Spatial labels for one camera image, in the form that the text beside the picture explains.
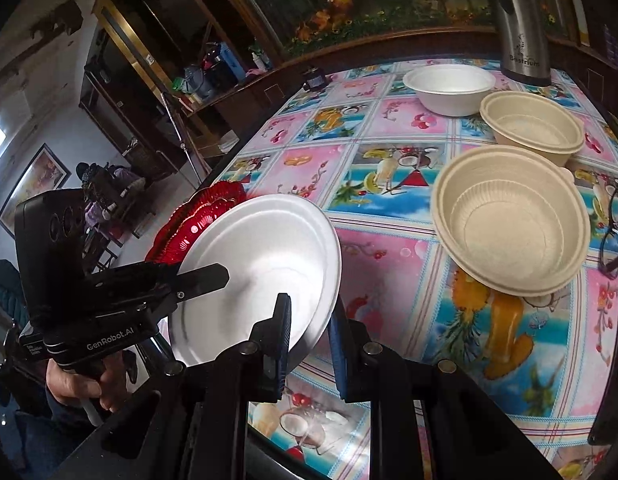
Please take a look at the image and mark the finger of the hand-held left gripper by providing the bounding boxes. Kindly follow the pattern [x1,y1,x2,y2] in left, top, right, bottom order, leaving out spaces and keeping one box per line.
[175,262,231,302]

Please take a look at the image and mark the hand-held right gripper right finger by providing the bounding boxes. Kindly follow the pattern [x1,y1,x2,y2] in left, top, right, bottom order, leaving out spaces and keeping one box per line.
[328,297,565,480]

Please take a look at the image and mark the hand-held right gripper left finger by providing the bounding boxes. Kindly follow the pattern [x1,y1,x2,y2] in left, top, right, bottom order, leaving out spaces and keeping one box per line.
[54,294,295,480]

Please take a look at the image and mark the red scalloped foil plate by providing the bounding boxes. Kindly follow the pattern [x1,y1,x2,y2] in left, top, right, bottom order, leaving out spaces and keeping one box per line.
[176,199,240,248]
[145,181,247,265]

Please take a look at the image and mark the white disposable plate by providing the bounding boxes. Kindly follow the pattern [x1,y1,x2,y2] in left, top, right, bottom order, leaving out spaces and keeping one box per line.
[168,194,343,368]

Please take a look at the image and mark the beige disposable bowl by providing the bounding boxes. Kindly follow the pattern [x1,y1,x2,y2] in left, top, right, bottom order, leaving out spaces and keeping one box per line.
[479,91,586,167]
[430,146,591,297]

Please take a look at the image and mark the person's left forearm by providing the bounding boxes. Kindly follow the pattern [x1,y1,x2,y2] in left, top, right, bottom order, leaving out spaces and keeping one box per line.
[0,390,97,480]

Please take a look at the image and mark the person's left hand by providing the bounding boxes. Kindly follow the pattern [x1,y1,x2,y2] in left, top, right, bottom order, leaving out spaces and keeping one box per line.
[46,360,124,413]

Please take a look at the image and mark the framed painting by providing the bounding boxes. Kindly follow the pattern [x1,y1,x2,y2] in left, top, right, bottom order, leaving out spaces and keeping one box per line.
[0,143,72,233]

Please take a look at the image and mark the wooden chair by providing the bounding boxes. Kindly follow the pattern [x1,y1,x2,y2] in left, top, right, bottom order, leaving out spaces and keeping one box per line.
[84,185,155,261]

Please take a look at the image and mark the metal pole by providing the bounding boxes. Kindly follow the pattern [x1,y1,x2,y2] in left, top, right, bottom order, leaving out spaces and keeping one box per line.
[161,92,210,186]

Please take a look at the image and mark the wooden glass display cabinet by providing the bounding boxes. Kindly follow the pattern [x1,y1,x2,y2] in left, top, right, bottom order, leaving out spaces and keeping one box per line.
[79,0,200,171]

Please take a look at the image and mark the teal kettle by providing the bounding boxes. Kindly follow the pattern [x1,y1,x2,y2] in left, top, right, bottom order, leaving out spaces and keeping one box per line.
[184,65,215,101]

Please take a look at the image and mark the dark wooden cabinet base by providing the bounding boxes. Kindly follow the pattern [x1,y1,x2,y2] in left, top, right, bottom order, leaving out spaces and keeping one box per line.
[184,25,500,126]

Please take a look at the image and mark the blue bottle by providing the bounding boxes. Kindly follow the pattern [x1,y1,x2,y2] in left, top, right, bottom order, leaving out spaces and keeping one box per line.
[219,42,246,81]

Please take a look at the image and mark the small black container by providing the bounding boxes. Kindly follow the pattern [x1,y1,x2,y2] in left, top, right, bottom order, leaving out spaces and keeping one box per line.
[301,67,327,92]

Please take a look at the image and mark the fruit print tablecloth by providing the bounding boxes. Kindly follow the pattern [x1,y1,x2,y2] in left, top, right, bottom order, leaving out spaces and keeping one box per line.
[204,55,618,480]

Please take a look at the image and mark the wooden ceiling ornament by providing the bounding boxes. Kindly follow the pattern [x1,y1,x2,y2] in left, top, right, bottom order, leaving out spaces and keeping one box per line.
[31,2,84,36]

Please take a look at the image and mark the white disposable bowl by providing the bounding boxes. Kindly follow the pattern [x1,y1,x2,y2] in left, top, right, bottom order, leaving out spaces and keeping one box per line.
[402,64,496,117]

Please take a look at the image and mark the black eyeglasses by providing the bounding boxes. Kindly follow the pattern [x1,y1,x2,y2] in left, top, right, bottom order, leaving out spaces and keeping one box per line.
[592,170,618,278]

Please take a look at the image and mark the artificial flower display case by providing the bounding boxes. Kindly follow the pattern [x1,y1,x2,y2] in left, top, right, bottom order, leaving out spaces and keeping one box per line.
[219,0,495,58]

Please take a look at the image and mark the stainless steel thermos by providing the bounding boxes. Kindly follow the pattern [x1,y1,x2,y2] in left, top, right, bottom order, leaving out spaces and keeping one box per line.
[478,0,552,87]

